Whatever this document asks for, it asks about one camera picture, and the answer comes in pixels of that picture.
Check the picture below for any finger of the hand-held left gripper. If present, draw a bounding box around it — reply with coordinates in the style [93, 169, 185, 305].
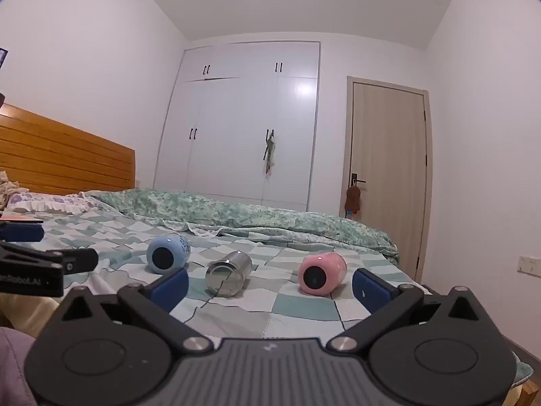
[0, 222, 45, 243]
[0, 241, 99, 274]

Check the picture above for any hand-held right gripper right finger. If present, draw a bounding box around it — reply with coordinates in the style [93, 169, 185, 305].
[327, 267, 493, 354]

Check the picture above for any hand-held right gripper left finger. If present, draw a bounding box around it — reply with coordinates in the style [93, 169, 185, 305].
[51, 267, 214, 354]

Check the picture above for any light blue cup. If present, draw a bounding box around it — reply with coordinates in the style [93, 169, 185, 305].
[146, 234, 191, 275]

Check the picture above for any pink cup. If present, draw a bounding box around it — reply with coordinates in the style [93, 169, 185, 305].
[298, 252, 348, 297]

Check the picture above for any stainless steel cup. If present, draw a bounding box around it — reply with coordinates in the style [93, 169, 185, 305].
[205, 251, 253, 299]

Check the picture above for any pink book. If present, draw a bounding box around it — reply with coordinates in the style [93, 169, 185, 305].
[0, 213, 44, 223]

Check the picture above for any yellow cloth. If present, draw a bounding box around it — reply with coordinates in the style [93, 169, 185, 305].
[0, 293, 67, 331]

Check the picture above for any frilled floral pillow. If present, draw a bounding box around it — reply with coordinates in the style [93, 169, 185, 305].
[7, 191, 111, 216]

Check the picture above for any crumpled floral cloth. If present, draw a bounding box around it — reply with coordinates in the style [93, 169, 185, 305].
[0, 170, 21, 211]

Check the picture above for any wooden headboard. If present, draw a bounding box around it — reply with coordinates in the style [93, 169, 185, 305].
[0, 103, 136, 196]

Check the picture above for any person's purple clothing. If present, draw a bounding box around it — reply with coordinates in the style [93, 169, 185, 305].
[0, 327, 37, 406]

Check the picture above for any green floral quilt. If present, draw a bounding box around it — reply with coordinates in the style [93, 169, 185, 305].
[85, 188, 400, 264]

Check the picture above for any beige wooden door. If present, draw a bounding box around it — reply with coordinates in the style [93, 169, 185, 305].
[339, 75, 432, 283]

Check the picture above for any hanging cloth bundle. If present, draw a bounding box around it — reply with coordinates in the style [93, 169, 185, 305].
[262, 130, 278, 175]

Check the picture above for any white wardrobe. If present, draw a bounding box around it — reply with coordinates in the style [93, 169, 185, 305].
[153, 41, 321, 212]

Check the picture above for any brown bag on handle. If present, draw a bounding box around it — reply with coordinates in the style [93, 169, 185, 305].
[344, 185, 362, 221]

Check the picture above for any wooden bed frame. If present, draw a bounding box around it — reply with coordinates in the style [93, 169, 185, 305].
[512, 340, 541, 406]

